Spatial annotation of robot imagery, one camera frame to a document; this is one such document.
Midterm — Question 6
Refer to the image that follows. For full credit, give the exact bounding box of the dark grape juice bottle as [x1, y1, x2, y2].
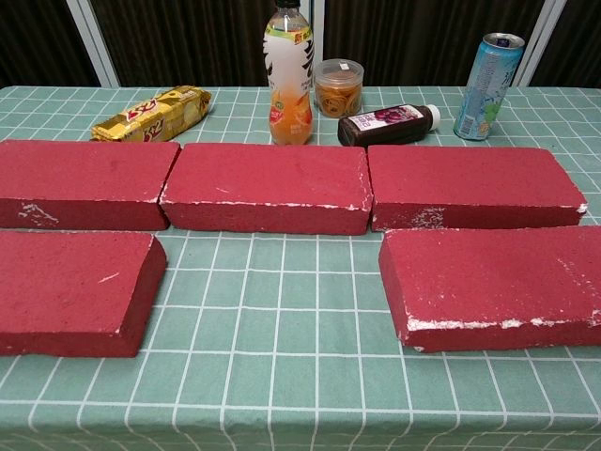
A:
[336, 102, 442, 148]

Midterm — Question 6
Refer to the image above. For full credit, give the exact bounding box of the orange drink bottle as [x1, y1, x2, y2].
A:
[260, 0, 316, 147]

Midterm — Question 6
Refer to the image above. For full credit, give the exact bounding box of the dark ribbed partition panel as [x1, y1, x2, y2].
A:
[530, 0, 601, 88]
[0, 0, 102, 89]
[312, 0, 572, 88]
[68, 0, 325, 88]

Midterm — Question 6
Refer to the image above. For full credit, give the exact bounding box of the clear jar of rubber bands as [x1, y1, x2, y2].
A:
[313, 58, 366, 118]

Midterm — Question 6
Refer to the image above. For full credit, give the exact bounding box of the gold biscuit pack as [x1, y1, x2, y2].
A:
[89, 85, 213, 144]

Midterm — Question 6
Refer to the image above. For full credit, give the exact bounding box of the light blue drink can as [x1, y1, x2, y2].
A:
[452, 31, 527, 143]

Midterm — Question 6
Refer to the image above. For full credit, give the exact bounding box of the green checked tablecloth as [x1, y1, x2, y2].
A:
[0, 85, 601, 451]

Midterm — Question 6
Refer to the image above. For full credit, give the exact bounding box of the red foam brick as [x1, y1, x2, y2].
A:
[366, 144, 590, 233]
[160, 142, 375, 237]
[0, 139, 182, 232]
[0, 229, 169, 359]
[378, 225, 601, 355]

